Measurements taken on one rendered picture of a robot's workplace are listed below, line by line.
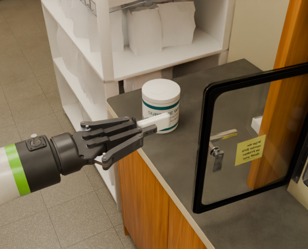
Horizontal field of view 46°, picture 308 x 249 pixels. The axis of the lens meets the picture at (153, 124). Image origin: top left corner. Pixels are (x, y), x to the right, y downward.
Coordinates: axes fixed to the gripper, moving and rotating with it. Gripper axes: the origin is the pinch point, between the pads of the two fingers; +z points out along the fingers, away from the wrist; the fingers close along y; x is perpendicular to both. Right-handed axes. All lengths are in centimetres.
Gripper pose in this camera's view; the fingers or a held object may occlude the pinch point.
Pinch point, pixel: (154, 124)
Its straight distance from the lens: 72.8
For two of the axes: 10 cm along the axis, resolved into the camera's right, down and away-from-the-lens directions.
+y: -4.7, -5.6, 6.9
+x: 0.0, 7.8, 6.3
